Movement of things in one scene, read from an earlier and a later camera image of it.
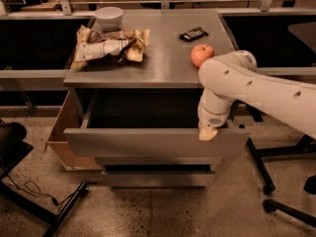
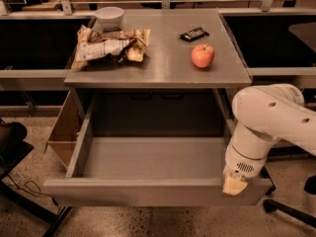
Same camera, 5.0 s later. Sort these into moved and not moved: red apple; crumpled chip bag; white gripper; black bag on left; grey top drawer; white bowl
Moved: grey top drawer; white gripper
Not moved: crumpled chip bag; red apple; black bag on left; white bowl
